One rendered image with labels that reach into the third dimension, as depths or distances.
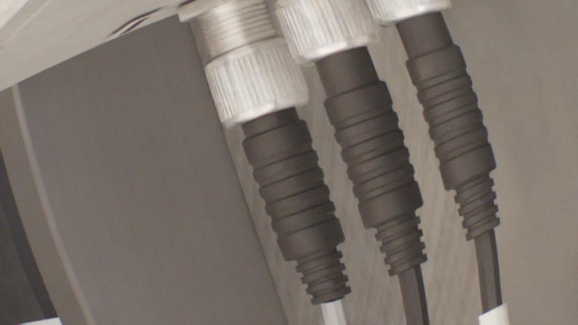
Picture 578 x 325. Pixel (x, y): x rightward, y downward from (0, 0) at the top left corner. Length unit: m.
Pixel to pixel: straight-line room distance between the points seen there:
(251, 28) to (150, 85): 0.11
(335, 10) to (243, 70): 0.04
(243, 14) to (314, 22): 0.04
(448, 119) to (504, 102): 0.06
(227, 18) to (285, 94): 0.02
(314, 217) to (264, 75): 0.02
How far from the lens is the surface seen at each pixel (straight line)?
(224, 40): 0.65
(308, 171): 0.65
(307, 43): 0.62
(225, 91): 0.65
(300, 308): 0.75
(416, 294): 0.62
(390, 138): 0.62
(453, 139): 0.58
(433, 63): 0.59
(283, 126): 0.65
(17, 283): 1.62
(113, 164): 0.75
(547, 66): 0.62
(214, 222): 0.76
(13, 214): 1.70
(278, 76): 0.65
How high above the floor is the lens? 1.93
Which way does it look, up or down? 40 degrees down
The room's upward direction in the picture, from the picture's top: 3 degrees clockwise
